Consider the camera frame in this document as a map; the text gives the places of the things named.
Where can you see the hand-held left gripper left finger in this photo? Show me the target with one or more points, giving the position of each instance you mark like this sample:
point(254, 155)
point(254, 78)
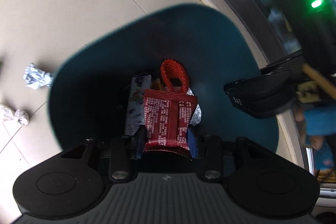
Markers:
point(140, 145)

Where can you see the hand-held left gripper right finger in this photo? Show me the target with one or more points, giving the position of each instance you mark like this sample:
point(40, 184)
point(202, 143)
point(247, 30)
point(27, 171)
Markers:
point(193, 144)

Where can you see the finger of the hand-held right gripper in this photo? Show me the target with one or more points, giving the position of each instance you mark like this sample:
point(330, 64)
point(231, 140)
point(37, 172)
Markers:
point(283, 65)
point(260, 95)

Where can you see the red snack wrapper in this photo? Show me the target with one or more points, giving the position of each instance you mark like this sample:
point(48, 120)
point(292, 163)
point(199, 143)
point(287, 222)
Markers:
point(165, 119)

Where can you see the orange foam fruit net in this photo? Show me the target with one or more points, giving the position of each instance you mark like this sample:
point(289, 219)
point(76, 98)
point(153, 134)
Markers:
point(168, 69)

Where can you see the teal trash bin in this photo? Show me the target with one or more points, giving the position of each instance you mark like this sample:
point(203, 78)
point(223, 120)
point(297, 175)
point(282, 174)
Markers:
point(199, 43)

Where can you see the silver foil wrapper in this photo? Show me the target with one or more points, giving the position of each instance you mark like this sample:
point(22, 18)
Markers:
point(197, 116)

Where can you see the wooden stick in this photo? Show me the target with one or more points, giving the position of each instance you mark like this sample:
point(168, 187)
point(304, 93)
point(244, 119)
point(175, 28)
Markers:
point(319, 79)

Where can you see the white cartoon printed packet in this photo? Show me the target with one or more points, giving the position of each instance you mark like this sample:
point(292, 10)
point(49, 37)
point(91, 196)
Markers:
point(134, 103)

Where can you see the blue cloth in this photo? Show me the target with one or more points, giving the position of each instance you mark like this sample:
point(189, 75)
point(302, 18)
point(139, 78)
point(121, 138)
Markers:
point(317, 121)

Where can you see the knotted white plastic bag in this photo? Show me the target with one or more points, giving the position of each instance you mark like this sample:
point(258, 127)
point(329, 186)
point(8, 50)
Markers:
point(19, 116)

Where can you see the crumpled grey plastic bag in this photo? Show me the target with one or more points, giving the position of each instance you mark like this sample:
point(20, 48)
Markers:
point(35, 75)

